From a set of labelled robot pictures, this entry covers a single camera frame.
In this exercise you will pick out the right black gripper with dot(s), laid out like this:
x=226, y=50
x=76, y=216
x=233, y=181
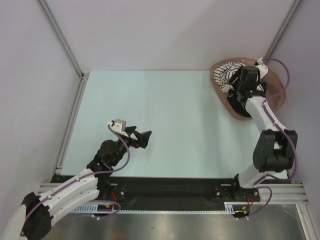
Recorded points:
x=259, y=82

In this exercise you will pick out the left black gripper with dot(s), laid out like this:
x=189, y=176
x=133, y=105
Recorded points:
x=142, y=137

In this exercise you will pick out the black white striped tank top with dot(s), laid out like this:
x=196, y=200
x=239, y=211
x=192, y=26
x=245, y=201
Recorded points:
x=223, y=75

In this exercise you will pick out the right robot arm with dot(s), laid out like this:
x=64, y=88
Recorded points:
x=275, y=153

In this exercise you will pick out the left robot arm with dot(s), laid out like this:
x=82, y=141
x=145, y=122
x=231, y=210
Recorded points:
x=44, y=210

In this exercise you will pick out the dark navy red tank top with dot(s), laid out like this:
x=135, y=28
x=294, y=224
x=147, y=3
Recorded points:
x=238, y=106

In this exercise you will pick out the brown translucent plastic basin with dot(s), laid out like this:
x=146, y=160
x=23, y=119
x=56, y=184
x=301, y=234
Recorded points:
x=271, y=83

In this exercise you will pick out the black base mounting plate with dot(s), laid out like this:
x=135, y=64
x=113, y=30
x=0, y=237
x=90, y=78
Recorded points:
x=151, y=194

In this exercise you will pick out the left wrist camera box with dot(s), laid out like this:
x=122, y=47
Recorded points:
x=118, y=126

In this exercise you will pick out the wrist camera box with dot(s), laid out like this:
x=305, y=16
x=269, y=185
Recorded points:
x=262, y=67
x=118, y=126

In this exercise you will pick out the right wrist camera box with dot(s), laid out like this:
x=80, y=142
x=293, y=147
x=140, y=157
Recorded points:
x=262, y=67

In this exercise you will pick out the right aluminium frame post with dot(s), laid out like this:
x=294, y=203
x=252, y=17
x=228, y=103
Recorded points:
x=288, y=18

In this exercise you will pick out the aluminium frame post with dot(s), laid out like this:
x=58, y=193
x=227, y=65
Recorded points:
x=53, y=23
x=288, y=18

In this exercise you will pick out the left slotted cable duct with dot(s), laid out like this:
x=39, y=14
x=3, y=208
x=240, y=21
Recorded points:
x=96, y=208

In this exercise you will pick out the slotted cable duct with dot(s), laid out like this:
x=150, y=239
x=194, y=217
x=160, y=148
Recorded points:
x=96, y=208
x=240, y=207

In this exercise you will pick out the left aluminium frame post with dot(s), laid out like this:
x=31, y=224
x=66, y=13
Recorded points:
x=53, y=23

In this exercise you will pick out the right slotted cable duct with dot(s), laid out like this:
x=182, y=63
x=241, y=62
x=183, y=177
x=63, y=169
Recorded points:
x=240, y=207

